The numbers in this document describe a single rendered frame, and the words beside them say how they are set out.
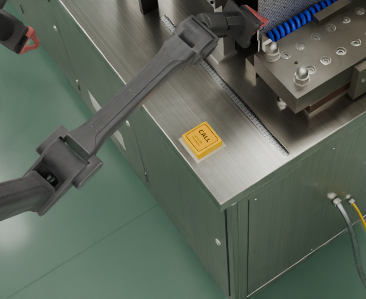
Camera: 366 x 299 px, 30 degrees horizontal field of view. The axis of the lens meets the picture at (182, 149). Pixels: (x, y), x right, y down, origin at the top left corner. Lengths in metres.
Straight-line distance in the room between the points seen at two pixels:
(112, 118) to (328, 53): 0.57
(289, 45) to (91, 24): 0.57
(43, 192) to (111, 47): 0.68
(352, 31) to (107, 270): 1.29
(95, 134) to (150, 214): 1.28
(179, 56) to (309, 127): 0.42
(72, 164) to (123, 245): 1.26
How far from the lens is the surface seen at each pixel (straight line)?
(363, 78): 1.64
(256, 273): 2.12
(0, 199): 1.07
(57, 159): 1.27
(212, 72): 1.73
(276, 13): 1.62
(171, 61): 1.37
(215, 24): 1.46
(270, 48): 1.56
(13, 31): 1.60
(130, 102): 1.32
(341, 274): 2.45
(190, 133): 1.60
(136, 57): 1.78
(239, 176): 1.56
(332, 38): 1.64
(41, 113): 2.87
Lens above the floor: 2.27
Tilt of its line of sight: 59 degrees down
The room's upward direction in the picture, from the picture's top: 8 degrees counter-clockwise
